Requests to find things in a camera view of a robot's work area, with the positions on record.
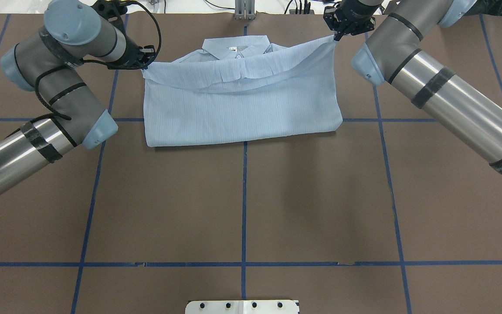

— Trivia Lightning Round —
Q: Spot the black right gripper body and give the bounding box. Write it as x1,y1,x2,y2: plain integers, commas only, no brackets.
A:
323,0,375,36

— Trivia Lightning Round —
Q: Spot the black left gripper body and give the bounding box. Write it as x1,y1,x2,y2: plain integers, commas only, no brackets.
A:
107,33,156,70

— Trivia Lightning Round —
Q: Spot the light blue button shirt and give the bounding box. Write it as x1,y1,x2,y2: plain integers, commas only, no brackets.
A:
142,35,343,147

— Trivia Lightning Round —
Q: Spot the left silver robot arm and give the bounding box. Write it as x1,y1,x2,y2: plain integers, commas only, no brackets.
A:
0,0,159,195

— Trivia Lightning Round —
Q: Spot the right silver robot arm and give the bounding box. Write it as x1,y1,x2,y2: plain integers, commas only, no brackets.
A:
323,0,502,175

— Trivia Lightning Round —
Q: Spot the aluminium frame post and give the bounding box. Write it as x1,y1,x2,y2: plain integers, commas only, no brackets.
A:
234,0,256,20

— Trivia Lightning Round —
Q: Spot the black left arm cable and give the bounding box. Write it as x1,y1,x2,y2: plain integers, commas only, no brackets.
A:
5,0,162,138

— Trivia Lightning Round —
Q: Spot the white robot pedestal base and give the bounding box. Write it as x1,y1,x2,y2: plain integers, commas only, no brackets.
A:
185,300,300,314

